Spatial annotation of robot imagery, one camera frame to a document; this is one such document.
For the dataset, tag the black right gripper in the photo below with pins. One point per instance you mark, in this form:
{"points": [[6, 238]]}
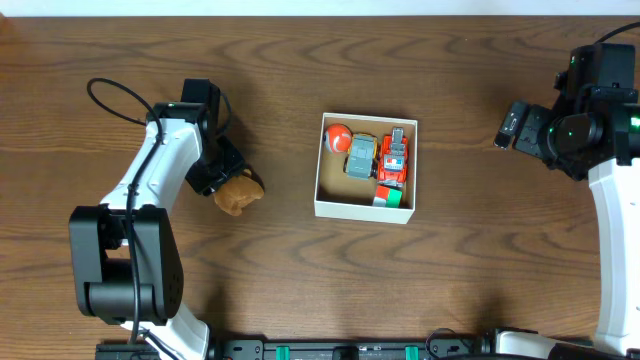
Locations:
{"points": [[528, 133]]}

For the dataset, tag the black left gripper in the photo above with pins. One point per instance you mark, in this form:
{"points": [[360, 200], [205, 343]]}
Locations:
{"points": [[220, 170]]}

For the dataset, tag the brown plush toy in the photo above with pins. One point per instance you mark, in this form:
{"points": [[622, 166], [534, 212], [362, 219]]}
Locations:
{"points": [[238, 192]]}

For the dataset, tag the orange ball with eye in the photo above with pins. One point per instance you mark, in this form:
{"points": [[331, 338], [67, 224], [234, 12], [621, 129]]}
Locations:
{"points": [[337, 138]]}

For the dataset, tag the red toy fire truck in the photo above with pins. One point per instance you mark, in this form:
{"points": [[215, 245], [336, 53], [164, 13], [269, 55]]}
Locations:
{"points": [[393, 156]]}

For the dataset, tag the grey yellow toy car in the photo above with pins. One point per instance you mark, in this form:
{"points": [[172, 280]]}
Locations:
{"points": [[361, 158]]}

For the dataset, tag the colourful puzzle cube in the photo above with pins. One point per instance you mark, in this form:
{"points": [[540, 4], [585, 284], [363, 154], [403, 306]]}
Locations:
{"points": [[387, 197]]}

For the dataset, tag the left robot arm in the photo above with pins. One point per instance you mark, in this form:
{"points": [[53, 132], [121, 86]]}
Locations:
{"points": [[126, 265]]}

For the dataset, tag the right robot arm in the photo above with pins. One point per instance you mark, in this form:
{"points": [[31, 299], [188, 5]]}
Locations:
{"points": [[591, 133]]}

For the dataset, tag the white cardboard box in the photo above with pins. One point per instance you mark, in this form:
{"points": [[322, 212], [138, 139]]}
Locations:
{"points": [[341, 197]]}

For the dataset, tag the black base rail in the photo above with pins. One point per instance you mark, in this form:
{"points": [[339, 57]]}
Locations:
{"points": [[440, 344]]}

